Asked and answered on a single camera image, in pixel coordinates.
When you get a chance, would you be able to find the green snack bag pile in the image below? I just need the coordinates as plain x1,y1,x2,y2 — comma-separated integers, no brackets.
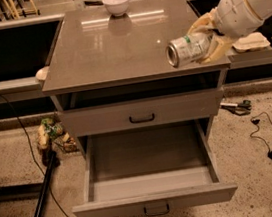
36,117,78,154

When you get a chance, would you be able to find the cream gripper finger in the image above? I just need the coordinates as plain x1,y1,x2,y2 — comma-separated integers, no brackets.
187,8,217,34
199,34,236,64

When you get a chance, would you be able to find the small white dish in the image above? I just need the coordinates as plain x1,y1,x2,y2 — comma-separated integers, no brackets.
35,66,49,82

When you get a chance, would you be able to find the white ceramic bowl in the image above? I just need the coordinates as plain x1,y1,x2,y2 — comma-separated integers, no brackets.
102,0,130,17

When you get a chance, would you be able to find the black floor cable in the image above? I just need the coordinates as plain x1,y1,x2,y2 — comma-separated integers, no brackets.
0,82,84,217

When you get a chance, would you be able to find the open grey middle drawer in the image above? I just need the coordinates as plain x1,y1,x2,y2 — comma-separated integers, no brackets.
73,121,237,217

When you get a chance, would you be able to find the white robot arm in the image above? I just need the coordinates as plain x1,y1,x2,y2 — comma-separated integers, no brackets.
188,0,272,64

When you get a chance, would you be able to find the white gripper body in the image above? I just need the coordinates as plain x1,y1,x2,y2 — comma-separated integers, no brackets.
213,0,263,38

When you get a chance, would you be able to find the closed grey upper drawer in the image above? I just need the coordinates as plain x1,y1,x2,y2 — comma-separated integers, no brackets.
58,90,223,137

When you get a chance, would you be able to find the silver 7up can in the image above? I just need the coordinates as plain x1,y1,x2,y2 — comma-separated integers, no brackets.
165,32,212,68

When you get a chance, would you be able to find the grey drawer cabinet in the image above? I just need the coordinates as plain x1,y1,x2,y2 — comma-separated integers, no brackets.
31,0,251,217

